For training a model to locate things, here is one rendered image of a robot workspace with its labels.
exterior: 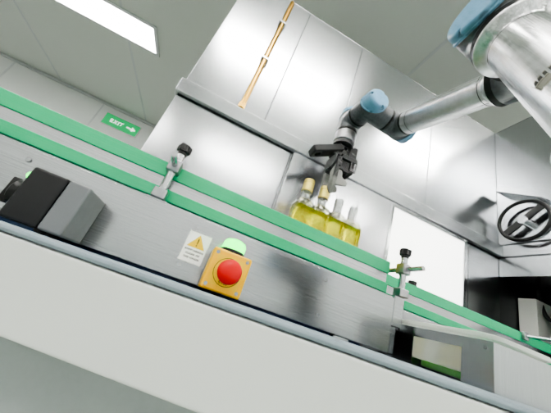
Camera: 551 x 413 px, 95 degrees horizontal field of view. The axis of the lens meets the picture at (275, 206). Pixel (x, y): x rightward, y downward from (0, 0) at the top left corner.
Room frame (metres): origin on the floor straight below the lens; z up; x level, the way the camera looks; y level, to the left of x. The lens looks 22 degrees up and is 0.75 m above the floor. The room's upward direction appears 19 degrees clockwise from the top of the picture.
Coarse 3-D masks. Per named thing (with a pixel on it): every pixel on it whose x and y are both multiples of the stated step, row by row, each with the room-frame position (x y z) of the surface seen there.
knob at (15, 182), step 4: (12, 180) 0.39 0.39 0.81; (16, 180) 0.39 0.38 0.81; (20, 180) 0.38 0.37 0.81; (8, 184) 0.39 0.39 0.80; (12, 184) 0.38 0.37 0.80; (16, 184) 0.38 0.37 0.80; (4, 188) 0.39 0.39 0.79; (8, 188) 0.38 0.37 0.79; (12, 188) 0.38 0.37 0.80; (16, 188) 0.38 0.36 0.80; (4, 192) 0.39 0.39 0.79; (8, 192) 0.38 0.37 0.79; (12, 192) 0.38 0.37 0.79; (0, 196) 0.39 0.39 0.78; (4, 196) 0.38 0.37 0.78; (8, 196) 0.38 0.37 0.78; (0, 200) 0.39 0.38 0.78; (4, 200) 0.39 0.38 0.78
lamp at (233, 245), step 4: (228, 240) 0.46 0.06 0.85; (232, 240) 0.46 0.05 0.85; (236, 240) 0.46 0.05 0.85; (224, 244) 0.47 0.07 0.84; (228, 244) 0.46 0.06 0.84; (232, 244) 0.46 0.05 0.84; (236, 244) 0.46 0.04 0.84; (240, 244) 0.46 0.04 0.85; (224, 248) 0.46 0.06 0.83; (228, 248) 0.46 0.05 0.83; (232, 248) 0.46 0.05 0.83; (236, 248) 0.46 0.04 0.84; (240, 248) 0.46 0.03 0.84; (244, 248) 0.47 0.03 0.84; (236, 252) 0.46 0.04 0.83; (240, 252) 0.46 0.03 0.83
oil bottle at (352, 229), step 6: (348, 222) 0.71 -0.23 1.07; (354, 222) 0.71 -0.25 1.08; (348, 228) 0.71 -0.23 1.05; (354, 228) 0.71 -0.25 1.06; (360, 228) 0.72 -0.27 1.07; (348, 234) 0.71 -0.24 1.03; (354, 234) 0.71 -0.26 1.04; (360, 234) 0.72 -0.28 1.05; (348, 240) 0.71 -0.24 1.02; (354, 240) 0.71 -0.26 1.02
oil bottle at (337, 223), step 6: (330, 216) 0.70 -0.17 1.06; (336, 216) 0.70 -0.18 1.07; (342, 216) 0.70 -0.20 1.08; (330, 222) 0.69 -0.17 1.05; (336, 222) 0.70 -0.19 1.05; (342, 222) 0.70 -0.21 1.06; (330, 228) 0.69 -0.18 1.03; (336, 228) 0.70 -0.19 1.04; (342, 228) 0.70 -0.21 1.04; (330, 234) 0.69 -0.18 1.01; (336, 234) 0.70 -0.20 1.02; (342, 234) 0.70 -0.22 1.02; (342, 240) 0.71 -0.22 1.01
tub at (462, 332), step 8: (408, 320) 0.62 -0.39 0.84; (424, 328) 0.58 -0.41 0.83; (432, 328) 0.56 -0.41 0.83; (440, 328) 0.53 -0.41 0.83; (448, 328) 0.52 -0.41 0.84; (456, 328) 0.50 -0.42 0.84; (472, 336) 0.48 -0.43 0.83; (480, 336) 0.46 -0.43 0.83; (488, 336) 0.45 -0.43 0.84; (496, 336) 0.45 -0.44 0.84; (504, 344) 0.46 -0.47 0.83; (512, 344) 0.45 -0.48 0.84; (520, 352) 0.47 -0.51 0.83; (528, 352) 0.46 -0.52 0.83; (536, 352) 0.46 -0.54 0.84; (544, 360) 0.47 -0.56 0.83
